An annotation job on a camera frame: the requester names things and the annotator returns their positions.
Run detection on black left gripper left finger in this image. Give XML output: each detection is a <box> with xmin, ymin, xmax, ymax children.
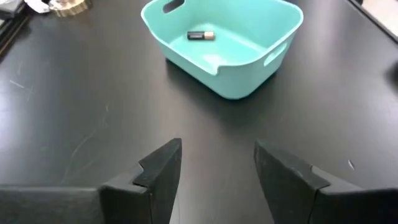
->
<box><xmin>0</xmin><ymin>138</ymin><xmax>183</xmax><ymax>224</ymax></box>

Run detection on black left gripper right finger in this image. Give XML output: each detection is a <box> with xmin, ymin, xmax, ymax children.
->
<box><xmin>254</xmin><ymin>139</ymin><xmax>398</xmax><ymax>224</ymax></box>

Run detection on teal plastic bin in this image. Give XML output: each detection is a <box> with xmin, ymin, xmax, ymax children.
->
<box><xmin>140</xmin><ymin>0</ymin><xmax>305</xmax><ymax>100</ymax></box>

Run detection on black and copper battery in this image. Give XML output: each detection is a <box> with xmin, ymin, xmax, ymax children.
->
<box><xmin>187</xmin><ymin>30</ymin><xmax>216</xmax><ymax>41</ymax></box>

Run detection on white crumpled paper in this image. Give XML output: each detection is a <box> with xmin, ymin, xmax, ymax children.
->
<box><xmin>24</xmin><ymin>0</ymin><xmax>51</xmax><ymax>14</ymax></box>

